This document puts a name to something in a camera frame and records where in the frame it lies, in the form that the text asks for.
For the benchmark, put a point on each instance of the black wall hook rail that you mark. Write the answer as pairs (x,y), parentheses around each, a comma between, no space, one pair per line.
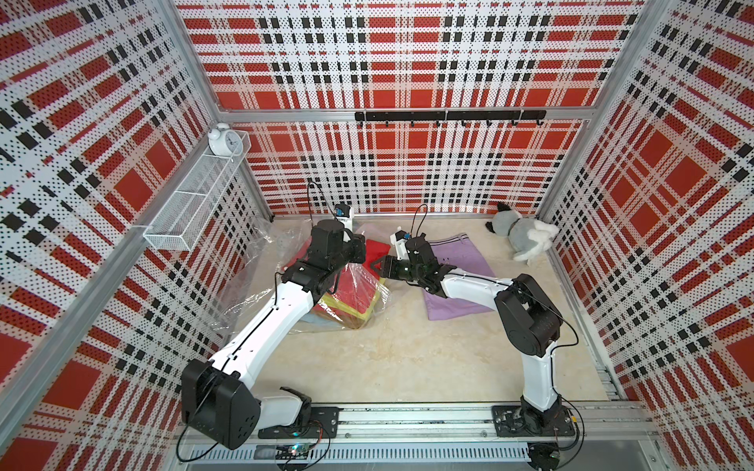
(513,116)

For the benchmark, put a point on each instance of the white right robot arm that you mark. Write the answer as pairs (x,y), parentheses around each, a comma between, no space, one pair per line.
(532,324)

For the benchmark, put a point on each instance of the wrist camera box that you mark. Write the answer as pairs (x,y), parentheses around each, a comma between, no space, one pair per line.
(398,241)
(344,214)

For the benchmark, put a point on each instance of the light blue folded garment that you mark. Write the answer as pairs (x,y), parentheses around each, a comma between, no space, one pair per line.
(316,323)

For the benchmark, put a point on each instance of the white alarm clock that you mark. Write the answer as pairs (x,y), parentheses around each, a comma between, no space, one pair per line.
(223,141)

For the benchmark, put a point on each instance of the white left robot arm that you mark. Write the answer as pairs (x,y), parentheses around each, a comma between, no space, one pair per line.
(219,398)

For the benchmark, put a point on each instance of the grey white plush toy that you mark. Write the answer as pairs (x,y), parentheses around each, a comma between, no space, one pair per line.
(528,237)

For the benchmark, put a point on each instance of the red trousers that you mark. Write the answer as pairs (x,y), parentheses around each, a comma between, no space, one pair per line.
(374,251)

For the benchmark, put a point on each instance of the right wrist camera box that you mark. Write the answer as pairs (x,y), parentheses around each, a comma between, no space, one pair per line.
(398,241)

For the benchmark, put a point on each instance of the white wire wall shelf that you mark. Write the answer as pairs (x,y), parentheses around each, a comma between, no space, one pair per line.
(182,220)

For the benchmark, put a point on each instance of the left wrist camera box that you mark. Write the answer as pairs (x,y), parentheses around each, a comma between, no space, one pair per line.
(344,214)

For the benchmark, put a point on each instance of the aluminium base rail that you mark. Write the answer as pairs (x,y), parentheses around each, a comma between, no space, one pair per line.
(446,436)

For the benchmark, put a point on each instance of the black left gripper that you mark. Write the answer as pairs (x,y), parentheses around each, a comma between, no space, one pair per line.
(356,244)

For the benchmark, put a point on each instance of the purple trousers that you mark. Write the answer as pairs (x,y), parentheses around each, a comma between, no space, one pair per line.
(469,287)

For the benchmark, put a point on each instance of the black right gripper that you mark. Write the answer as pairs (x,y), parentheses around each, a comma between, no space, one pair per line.
(387,268)

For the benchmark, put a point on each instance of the lime green folded trousers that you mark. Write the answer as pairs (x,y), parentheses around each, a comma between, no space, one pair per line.
(355,300)

